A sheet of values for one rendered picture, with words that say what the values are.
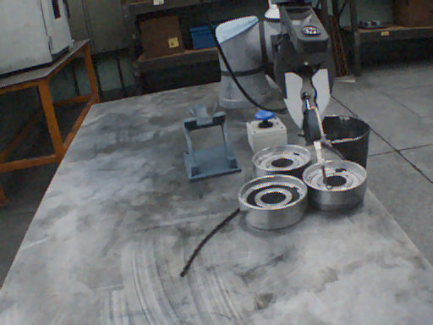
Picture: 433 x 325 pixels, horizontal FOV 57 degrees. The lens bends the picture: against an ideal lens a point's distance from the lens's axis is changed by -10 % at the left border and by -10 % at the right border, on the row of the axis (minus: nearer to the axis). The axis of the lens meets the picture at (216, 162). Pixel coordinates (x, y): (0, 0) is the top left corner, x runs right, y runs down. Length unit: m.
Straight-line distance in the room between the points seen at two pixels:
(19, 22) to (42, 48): 0.23
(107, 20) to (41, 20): 1.73
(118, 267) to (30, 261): 0.16
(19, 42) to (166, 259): 2.37
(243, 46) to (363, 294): 0.78
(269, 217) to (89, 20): 3.98
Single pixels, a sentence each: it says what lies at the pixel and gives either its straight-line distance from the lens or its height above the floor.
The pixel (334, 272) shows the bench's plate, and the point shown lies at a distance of 0.57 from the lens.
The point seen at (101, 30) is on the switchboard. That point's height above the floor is 0.79.
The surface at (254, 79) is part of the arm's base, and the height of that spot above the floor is 0.87.
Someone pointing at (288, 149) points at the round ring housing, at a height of 0.83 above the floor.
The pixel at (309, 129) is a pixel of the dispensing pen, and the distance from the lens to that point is 0.68.
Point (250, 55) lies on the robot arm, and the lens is 1.17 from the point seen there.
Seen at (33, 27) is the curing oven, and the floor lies 1.05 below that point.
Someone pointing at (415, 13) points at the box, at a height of 0.60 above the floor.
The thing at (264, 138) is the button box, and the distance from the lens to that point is 0.89.
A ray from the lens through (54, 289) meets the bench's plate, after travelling 0.64.
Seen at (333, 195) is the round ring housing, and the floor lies 0.83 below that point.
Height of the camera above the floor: 1.17
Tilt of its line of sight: 24 degrees down
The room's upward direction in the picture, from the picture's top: 9 degrees counter-clockwise
